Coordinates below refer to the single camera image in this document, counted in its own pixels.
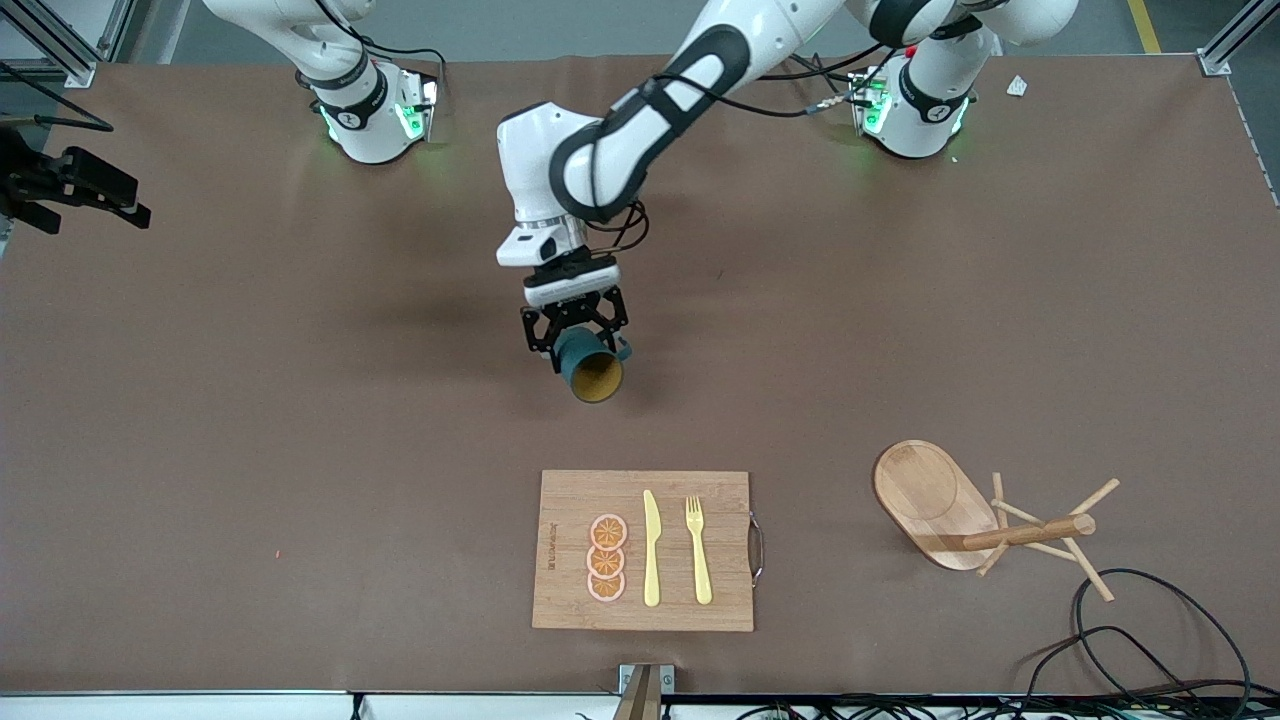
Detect dark teal mug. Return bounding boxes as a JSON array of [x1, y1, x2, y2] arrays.
[[553, 322, 634, 405]]

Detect brown table cover sheet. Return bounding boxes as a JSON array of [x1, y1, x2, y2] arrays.
[[0, 50, 1280, 698]]

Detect yellow plastic knife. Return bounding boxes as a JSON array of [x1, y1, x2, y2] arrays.
[[642, 489, 663, 608]]

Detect bamboo cutting board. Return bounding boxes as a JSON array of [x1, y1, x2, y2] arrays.
[[531, 469, 756, 633]]

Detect yellow plastic fork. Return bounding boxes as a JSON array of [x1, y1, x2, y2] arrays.
[[685, 495, 714, 606]]

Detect wooden mug tree stand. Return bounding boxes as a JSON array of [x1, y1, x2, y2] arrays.
[[873, 440, 1121, 603]]

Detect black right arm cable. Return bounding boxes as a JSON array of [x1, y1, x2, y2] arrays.
[[0, 62, 113, 136]]

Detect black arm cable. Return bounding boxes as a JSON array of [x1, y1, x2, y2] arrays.
[[0, 62, 113, 136], [585, 45, 906, 253]]

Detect aluminium frame profile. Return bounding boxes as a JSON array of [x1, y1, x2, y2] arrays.
[[0, 0, 136, 89], [1198, 0, 1280, 76]]

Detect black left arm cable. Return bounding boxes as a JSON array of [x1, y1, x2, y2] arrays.
[[585, 45, 906, 253]]

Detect black right base cable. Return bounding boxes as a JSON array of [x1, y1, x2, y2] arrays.
[[315, 0, 448, 96]]

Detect black base cable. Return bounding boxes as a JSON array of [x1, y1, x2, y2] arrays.
[[315, 0, 448, 96], [770, 48, 881, 113]]

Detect black left base cable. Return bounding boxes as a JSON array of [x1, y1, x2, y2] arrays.
[[770, 48, 881, 113]]

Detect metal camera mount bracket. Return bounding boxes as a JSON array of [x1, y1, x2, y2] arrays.
[[618, 663, 676, 720]]

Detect black loose cable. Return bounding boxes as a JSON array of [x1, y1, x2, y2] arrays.
[[1020, 625, 1206, 701], [1072, 568, 1253, 696]]

